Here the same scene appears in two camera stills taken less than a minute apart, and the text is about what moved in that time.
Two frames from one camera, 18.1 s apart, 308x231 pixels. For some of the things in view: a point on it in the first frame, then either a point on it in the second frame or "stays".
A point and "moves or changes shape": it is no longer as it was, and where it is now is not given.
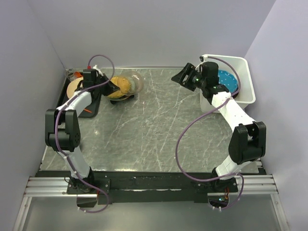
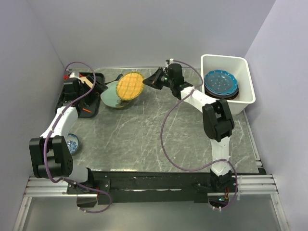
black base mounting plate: x=144 y=187 stays
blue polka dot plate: x=229 y=80 stays
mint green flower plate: x=125 y=96 → x=110 y=97
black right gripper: x=188 y=70 → x=153 y=80
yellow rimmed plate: x=123 y=84 moves or changes shape
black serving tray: x=92 y=110 stays
